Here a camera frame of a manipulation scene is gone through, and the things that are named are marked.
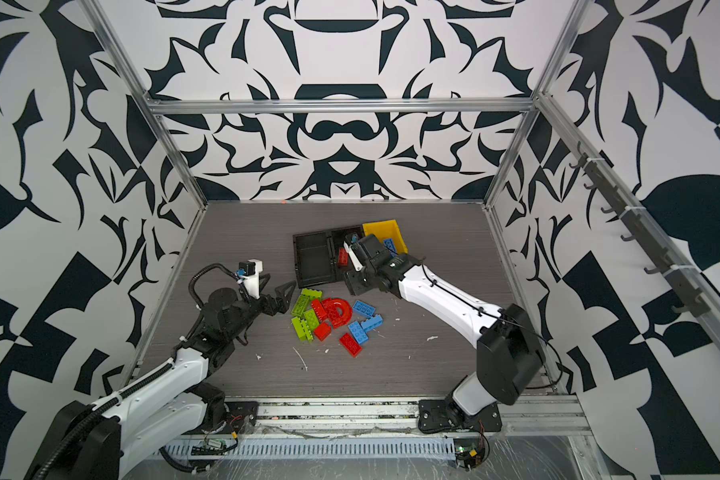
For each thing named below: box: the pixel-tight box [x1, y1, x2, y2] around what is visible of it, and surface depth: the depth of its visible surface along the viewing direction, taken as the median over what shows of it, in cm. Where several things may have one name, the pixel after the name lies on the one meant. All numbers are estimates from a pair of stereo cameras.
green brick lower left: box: [291, 316, 313, 343], surface depth 88 cm
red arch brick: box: [322, 298, 352, 329], surface depth 93 cm
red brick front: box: [339, 332, 363, 358], surface depth 87 cm
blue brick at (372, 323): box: [361, 314, 384, 332], surface depth 89 cm
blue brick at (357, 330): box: [348, 321, 369, 344], surface depth 89 cm
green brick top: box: [301, 288, 323, 298], surface depth 96 cm
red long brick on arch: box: [321, 298, 341, 323], surface depth 93 cm
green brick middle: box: [303, 309, 320, 332], surface depth 93 cm
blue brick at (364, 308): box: [352, 300, 376, 318], surface depth 93 cm
